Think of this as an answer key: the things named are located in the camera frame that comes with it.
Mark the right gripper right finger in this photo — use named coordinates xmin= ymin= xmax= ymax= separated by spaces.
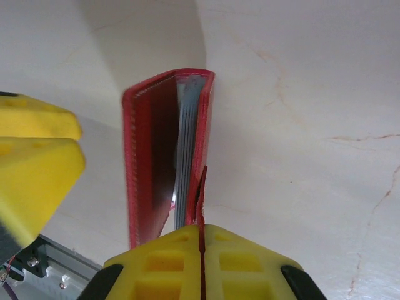
xmin=202 ymin=223 xmax=328 ymax=300

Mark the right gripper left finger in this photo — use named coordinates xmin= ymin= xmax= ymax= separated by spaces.
xmin=76 ymin=224 xmax=201 ymax=300

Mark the red leather card holder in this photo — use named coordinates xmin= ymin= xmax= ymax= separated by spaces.
xmin=121 ymin=67 xmax=217 ymax=300

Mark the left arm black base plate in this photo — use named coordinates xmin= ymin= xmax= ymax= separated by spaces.
xmin=9 ymin=246 xmax=48 ymax=279

